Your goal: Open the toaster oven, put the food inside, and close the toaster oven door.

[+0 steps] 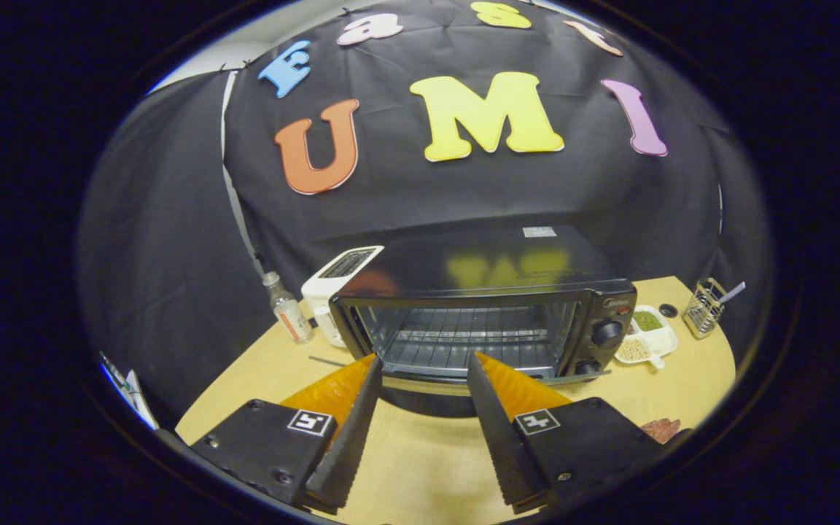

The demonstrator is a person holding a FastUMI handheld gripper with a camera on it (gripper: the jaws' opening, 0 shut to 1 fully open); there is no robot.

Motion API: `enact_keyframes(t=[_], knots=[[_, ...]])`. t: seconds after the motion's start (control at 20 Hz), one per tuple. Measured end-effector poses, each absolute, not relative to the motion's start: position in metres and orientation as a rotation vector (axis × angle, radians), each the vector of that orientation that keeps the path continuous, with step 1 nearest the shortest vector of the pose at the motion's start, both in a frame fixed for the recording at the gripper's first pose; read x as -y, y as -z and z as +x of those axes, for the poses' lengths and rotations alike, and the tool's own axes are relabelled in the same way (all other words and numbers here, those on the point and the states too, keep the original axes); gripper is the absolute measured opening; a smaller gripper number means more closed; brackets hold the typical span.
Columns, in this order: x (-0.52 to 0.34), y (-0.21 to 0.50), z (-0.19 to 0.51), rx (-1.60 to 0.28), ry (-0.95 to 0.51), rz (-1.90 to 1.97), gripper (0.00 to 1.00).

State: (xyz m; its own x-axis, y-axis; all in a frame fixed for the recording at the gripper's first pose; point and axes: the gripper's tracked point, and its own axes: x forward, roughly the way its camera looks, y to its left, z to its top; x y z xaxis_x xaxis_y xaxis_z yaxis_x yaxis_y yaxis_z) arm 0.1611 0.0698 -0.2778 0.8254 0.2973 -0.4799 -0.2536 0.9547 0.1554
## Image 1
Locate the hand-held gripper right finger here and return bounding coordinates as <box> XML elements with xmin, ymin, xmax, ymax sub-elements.
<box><xmin>466</xmin><ymin>351</ymin><xmax>691</xmax><ymax>515</ymax></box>

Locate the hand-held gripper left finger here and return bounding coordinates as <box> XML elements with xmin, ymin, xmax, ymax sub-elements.
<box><xmin>190</xmin><ymin>355</ymin><xmax>384</xmax><ymax>515</ymax></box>

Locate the red raw steak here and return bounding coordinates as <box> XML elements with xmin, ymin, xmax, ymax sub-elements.
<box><xmin>640</xmin><ymin>418</ymin><xmax>682</xmax><ymax>444</ymax></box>

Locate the black toaster oven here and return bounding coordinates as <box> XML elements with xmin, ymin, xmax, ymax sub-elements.
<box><xmin>308</xmin><ymin>225</ymin><xmax>638</xmax><ymax>419</ymax></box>

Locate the white bread toaster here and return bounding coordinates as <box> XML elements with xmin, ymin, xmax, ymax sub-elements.
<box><xmin>301</xmin><ymin>246</ymin><xmax>385</xmax><ymax>349</ymax></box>

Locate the small clear bottle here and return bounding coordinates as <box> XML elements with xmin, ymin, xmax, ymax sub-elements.
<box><xmin>262</xmin><ymin>272</ymin><xmax>315</xmax><ymax>345</ymax></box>

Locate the white divided condiment dish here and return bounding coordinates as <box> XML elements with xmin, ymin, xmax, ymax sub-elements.
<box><xmin>614</xmin><ymin>305</ymin><xmax>679</xmax><ymax>370</ymax></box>

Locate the white and blue sheet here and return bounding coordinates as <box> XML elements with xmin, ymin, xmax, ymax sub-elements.
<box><xmin>99</xmin><ymin>354</ymin><xmax>160</xmax><ymax>431</ymax></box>

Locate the metal mesh utensil holder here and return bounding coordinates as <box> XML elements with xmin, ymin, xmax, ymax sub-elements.
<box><xmin>683</xmin><ymin>278</ymin><xmax>727</xmax><ymax>340</ymax></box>

